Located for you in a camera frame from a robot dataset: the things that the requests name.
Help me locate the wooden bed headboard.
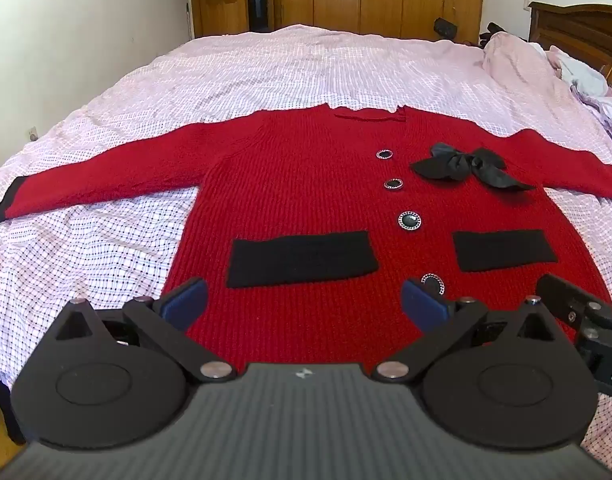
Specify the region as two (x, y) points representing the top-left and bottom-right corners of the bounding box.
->
(528, 1), (612, 88)

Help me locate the purple and white clothes pile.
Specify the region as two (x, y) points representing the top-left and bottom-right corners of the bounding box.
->
(531, 42), (612, 153)

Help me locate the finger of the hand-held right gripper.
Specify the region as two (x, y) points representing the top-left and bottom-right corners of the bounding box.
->
(535, 273), (612, 332)

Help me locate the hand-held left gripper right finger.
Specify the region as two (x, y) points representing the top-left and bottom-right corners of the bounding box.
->
(377, 278), (558, 384)

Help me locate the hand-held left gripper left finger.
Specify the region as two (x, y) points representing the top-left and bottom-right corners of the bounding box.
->
(54, 277), (237, 384)

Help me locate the black cloth item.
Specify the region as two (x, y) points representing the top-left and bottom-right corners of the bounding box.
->
(478, 22), (509, 46)

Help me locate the pink checked bed sheet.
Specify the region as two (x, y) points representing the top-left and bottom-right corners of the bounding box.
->
(0, 24), (612, 471)

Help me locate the pink quilt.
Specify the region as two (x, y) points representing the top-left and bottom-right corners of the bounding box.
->
(481, 31), (574, 101)

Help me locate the black bag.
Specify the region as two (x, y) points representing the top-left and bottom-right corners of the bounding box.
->
(433, 17), (458, 41)

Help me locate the red knit cardigan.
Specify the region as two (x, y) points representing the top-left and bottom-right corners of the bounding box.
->
(0, 105), (612, 378)

